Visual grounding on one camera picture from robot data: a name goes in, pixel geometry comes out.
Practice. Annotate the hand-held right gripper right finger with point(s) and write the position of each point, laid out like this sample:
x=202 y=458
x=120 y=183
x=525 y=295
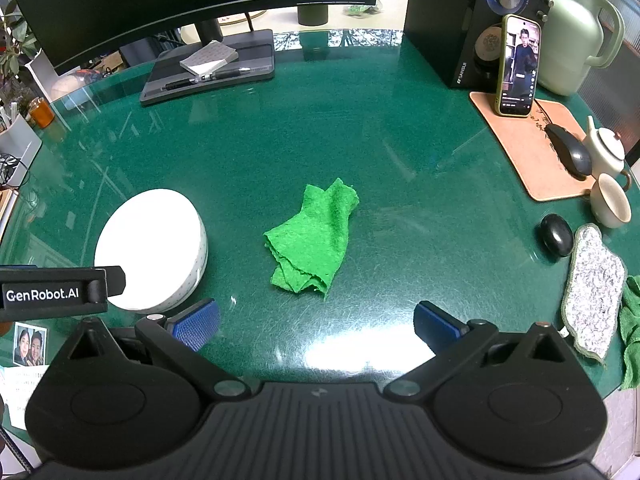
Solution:
x=436 y=324

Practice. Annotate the dark green cylinder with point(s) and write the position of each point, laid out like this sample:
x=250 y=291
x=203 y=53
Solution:
x=312 y=14

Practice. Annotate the black pen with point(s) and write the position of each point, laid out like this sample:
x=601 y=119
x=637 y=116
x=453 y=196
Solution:
x=210 y=78

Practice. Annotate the grey monitor stand base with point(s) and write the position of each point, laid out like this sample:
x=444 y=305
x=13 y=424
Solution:
x=255 y=45

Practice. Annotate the green towel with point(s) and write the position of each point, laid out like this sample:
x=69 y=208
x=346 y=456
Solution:
x=631 y=330

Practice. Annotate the cream teapot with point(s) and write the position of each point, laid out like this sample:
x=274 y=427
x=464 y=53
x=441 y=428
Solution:
x=607 y=150

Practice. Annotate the white paper sheet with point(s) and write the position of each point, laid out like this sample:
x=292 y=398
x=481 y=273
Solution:
x=20 y=390

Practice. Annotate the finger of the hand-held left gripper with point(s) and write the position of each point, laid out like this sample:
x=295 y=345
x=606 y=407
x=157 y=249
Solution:
x=116 y=281

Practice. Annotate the green cleaning cloth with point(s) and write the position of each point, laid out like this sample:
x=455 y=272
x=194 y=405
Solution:
x=312 y=240

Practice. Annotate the round wooden board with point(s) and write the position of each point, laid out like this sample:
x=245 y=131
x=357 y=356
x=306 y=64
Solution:
x=240 y=19

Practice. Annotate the cream tea cup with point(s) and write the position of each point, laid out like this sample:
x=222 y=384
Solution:
x=607 y=205

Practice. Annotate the black speaker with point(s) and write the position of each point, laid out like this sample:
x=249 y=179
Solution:
x=440 y=25

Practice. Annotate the black oval stone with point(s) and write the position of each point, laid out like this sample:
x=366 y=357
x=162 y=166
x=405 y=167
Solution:
x=556 y=235

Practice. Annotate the white bowl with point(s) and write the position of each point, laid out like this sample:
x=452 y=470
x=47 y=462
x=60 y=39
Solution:
x=150 y=240

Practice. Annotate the potted plant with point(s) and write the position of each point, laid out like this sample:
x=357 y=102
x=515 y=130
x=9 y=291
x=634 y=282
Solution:
x=15 y=45

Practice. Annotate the tan mouse pad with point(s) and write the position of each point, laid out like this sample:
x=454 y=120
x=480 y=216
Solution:
x=520 y=155

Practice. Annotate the pale green thermos jug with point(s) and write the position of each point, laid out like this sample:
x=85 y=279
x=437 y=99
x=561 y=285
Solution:
x=570 y=40

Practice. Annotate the white desk organiser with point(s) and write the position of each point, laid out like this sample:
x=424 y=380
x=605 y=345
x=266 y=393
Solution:
x=17 y=145

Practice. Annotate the smartphone in green case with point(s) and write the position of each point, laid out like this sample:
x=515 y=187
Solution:
x=519 y=70

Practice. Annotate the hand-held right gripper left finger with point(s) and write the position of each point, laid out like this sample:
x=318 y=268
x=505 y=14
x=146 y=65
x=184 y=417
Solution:
x=195 y=324

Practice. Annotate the dark grey computer mouse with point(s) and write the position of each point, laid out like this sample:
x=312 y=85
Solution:
x=570 y=152

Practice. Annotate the grey speckled mat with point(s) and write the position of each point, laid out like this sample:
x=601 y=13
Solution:
x=595 y=290

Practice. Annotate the orange jar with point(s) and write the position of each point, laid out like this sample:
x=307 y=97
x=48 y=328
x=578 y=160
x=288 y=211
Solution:
x=41 y=114

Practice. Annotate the small photo print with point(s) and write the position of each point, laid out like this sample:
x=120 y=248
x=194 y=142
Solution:
x=30 y=344

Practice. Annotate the green crumpled wrapper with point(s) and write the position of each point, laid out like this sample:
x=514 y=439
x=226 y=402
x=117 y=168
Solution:
x=364 y=9

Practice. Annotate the white notepad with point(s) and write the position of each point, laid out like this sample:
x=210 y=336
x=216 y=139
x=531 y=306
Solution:
x=207 y=56

